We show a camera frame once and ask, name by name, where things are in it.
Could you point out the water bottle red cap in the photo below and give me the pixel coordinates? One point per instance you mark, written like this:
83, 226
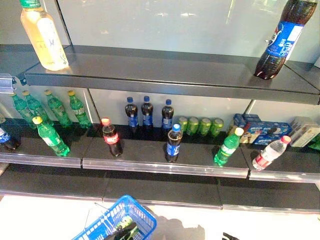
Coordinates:
268, 153

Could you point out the narrow blue biscuit box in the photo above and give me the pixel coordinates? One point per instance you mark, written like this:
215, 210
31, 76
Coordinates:
238, 121

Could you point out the green drink item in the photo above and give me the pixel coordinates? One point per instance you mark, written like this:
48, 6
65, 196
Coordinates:
123, 221

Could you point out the beige cone picture box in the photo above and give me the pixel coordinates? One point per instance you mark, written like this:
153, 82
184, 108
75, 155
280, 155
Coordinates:
250, 138

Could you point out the blue plastic shopping basket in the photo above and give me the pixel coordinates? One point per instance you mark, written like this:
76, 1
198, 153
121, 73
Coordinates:
100, 225

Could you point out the large Pepsi cola bottle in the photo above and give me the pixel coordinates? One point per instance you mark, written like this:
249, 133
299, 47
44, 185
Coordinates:
282, 42

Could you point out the green Sprite bottle yellow cap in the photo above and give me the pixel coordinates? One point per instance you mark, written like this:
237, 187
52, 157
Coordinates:
58, 110
21, 110
227, 150
80, 112
35, 107
51, 140

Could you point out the white snack boxes right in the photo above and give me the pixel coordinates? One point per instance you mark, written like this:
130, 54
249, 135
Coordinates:
303, 137

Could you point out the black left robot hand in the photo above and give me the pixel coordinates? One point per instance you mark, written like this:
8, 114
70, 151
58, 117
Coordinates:
125, 231

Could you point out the small Pepsi cola bottle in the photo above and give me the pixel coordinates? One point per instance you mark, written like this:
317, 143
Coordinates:
147, 112
5, 138
131, 112
167, 115
173, 145

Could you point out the large yellow tea bottle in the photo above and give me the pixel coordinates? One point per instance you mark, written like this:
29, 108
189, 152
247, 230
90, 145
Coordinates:
45, 37

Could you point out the blue Oreo cookie box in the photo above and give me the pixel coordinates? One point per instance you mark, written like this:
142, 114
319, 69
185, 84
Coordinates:
262, 142
270, 130

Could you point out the white carton box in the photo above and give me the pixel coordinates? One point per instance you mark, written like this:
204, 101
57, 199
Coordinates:
300, 121

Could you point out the green snack packet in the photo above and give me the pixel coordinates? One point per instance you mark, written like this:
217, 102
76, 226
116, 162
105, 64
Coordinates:
315, 145

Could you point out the Coca-Cola bottle red cap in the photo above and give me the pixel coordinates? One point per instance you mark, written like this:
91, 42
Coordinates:
111, 137

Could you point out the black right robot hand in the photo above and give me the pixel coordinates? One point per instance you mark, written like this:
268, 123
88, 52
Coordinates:
231, 237

